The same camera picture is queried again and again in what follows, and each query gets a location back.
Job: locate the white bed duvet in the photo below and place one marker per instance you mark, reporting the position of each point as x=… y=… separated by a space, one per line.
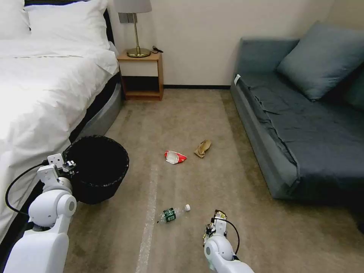
x=42 y=93

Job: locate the large white pillow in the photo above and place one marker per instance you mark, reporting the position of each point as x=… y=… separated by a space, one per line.
x=68 y=22

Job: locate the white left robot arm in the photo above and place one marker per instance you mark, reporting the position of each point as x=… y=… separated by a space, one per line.
x=42 y=244

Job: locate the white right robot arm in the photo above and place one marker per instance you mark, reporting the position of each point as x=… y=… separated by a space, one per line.
x=219 y=250

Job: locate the wooden nightstand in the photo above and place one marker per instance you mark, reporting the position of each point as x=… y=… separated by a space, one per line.
x=139 y=68

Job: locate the crumpled brown paper bag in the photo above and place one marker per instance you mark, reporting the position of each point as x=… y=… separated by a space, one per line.
x=202 y=148

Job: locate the large blue-grey cushion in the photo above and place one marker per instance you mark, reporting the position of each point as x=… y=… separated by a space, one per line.
x=321 y=62

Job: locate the red white snack packet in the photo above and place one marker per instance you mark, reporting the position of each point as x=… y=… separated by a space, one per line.
x=176 y=158

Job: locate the small white pillow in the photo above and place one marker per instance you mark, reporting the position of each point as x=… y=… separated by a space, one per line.
x=11 y=20

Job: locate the grey bed base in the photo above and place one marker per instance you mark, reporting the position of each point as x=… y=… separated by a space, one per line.
x=109 y=111

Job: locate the white sofa label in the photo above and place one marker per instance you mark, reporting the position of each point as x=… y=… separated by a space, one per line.
x=237 y=79

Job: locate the teal cushion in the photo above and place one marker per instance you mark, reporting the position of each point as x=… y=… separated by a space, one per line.
x=357 y=91

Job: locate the dark blue sofa sheet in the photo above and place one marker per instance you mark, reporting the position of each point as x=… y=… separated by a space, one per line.
x=318 y=128

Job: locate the brass lamp with grey shade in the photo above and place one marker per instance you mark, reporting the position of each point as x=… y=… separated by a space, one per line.
x=138 y=34

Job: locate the black round trash bin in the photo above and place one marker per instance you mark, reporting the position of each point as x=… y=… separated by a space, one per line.
x=99 y=170

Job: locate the blue-grey sofa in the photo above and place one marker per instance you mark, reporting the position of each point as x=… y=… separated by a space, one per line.
x=256 y=133

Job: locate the clear bottle with green label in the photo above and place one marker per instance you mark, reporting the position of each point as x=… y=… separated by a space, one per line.
x=169 y=215

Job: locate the black bed headboard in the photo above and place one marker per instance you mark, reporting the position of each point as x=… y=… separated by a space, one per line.
x=108 y=25

